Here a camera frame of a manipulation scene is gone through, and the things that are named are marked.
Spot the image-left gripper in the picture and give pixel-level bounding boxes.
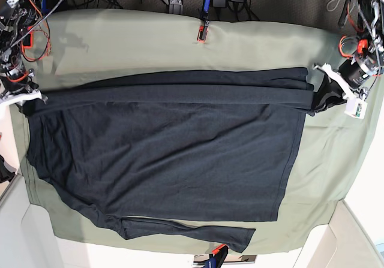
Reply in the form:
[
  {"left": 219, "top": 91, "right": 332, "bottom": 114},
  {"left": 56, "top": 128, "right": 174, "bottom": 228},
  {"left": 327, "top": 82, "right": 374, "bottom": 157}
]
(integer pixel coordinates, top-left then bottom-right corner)
[{"left": 1, "top": 70, "right": 48, "bottom": 117}]

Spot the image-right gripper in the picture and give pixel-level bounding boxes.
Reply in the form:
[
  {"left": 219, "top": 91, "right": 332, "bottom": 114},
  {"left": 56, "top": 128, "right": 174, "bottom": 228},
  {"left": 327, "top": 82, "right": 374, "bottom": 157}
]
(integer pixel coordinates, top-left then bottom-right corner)
[{"left": 308, "top": 52, "right": 381, "bottom": 116}]

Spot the dark navy long-sleeve T-shirt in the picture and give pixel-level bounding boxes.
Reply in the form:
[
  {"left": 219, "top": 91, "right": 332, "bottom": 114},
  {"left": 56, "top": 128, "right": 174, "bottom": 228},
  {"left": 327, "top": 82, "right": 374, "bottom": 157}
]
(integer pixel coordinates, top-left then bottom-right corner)
[{"left": 17, "top": 67, "right": 346, "bottom": 254}]

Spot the green table cloth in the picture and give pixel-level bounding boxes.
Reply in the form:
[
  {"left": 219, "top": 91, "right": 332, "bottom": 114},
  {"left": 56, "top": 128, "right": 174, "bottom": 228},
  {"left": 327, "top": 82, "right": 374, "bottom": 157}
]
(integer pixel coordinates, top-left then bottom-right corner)
[{"left": 10, "top": 10, "right": 383, "bottom": 254}]

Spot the orange black clamp top-left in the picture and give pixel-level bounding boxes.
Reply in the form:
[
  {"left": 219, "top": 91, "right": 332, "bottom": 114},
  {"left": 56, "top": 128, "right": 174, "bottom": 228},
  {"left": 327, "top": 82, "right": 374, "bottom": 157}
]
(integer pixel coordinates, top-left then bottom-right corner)
[{"left": 22, "top": 34, "right": 34, "bottom": 49}]

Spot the black object left edge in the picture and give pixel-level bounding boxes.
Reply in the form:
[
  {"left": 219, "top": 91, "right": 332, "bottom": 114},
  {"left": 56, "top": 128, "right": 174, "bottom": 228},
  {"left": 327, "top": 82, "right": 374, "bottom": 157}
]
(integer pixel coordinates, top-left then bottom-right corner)
[{"left": 0, "top": 156, "right": 16, "bottom": 183}]

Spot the orange blue clamp bottom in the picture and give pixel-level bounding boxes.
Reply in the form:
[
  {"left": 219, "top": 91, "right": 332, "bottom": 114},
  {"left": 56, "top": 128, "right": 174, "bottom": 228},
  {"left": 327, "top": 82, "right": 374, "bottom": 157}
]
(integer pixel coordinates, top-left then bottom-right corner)
[{"left": 203, "top": 244, "right": 229, "bottom": 268}]

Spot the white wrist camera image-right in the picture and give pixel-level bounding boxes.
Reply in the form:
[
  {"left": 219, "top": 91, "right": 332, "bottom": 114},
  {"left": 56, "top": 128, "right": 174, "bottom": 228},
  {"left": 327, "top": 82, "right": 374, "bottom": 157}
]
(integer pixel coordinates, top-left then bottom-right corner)
[{"left": 344, "top": 98, "right": 368, "bottom": 119}]

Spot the blue handled clamp top-centre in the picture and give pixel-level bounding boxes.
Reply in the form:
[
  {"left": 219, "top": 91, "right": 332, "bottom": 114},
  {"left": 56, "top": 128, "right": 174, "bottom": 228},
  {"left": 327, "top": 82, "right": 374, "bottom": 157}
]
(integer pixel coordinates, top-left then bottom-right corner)
[{"left": 197, "top": 0, "right": 211, "bottom": 43}]

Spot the metal table bracket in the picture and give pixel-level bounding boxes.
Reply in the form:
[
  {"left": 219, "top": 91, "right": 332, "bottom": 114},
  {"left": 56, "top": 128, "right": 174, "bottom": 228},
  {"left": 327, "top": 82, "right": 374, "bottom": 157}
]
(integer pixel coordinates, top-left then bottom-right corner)
[{"left": 168, "top": 0, "right": 184, "bottom": 15}]

